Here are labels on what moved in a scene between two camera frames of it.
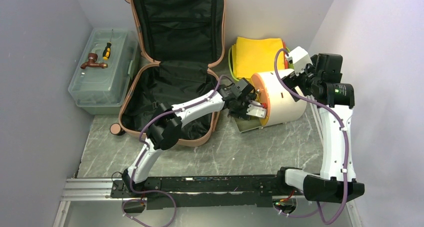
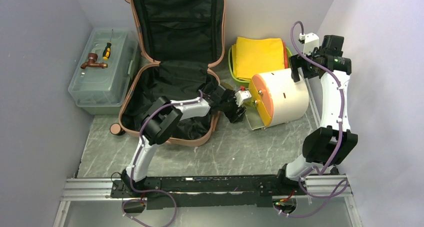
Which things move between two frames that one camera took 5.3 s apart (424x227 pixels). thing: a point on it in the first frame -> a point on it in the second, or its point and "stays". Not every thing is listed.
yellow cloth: [251, 56] stays
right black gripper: [289, 81] -> [294, 62]
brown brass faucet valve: [92, 58] stays
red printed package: [286, 62] stays
